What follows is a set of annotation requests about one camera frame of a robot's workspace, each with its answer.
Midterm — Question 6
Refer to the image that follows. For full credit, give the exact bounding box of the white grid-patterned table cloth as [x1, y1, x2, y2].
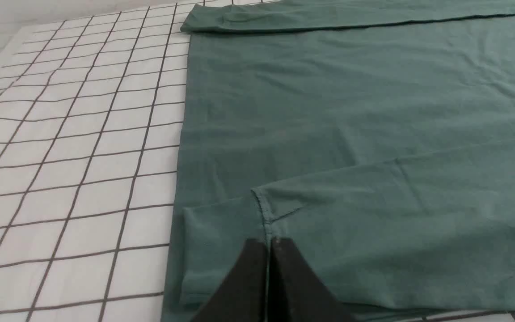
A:
[0, 0, 515, 322]

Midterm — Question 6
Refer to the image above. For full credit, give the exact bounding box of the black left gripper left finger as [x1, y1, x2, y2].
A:
[192, 239, 269, 322]

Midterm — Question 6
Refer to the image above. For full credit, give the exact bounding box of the green long-sleeved shirt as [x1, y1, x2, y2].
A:
[162, 0, 515, 322]

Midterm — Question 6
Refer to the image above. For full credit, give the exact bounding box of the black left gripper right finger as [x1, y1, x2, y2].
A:
[267, 237, 355, 322]

